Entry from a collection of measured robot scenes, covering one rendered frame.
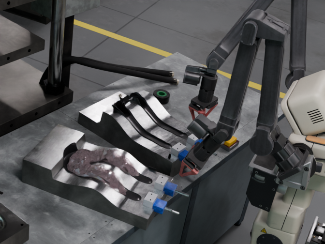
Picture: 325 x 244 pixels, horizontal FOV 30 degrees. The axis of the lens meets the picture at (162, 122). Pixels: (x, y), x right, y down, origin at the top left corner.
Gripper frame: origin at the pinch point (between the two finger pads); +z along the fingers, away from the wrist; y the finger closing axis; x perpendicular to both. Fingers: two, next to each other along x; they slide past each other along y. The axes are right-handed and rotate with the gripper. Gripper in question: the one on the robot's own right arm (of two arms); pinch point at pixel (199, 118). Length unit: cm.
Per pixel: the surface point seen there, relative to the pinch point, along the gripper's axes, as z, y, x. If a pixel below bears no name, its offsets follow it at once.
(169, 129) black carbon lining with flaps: 13.3, -1.1, -13.1
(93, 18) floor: 101, -192, -225
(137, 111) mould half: 9.2, 4.9, -26.9
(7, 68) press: 24, 9, -103
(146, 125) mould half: 12.3, 5.9, -20.5
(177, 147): 9.5, 11.5, -0.7
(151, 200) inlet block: 13.2, 39.1, 9.3
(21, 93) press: 24, 18, -82
